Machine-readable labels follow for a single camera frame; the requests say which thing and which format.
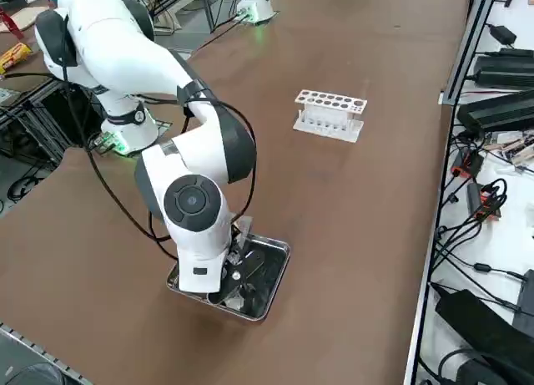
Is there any large black power brick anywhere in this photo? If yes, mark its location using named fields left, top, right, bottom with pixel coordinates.
left=429, top=280, right=534, bottom=385

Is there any black finned power supply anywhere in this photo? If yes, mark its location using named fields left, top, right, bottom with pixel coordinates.
left=456, top=90, right=534, bottom=134

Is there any red metal clamp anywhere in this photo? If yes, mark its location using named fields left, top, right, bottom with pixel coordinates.
left=0, top=7, right=25, bottom=40

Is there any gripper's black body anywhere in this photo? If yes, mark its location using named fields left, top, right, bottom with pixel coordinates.
left=224, top=249, right=269, bottom=297

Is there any black metal stand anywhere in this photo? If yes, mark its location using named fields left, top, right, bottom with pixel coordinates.
left=156, top=0, right=249, bottom=32

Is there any orange black converter box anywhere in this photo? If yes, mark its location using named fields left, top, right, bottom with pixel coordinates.
left=451, top=149, right=486, bottom=180
left=466, top=182, right=509, bottom=222

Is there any white test tube rack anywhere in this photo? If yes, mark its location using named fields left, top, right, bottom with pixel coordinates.
left=291, top=88, right=370, bottom=144

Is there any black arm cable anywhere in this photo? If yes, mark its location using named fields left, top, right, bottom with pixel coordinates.
left=60, top=15, right=258, bottom=263

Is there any black aluminium frame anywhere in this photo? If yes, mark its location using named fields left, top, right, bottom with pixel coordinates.
left=0, top=78, right=105, bottom=171

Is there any yellow snack packet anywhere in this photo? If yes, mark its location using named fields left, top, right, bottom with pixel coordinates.
left=0, top=41, right=34, bottom=74

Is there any dark grey round object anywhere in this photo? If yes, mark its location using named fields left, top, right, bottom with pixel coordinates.
left=8, top=359, right=64, bottom=385

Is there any aluminium profile post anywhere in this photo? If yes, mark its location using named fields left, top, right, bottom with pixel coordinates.
left=440, top=0, right=504, bottom=107

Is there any wooden board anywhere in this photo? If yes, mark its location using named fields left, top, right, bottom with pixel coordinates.
left=0, top=5, right=42, bottom=34

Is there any stainless steel tray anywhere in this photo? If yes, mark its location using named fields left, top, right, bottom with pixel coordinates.
left=165, top=230, right=292, bottom=323

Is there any small black power adapter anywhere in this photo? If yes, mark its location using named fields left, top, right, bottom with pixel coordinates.
left=486, top=23, right=519, bottom=46

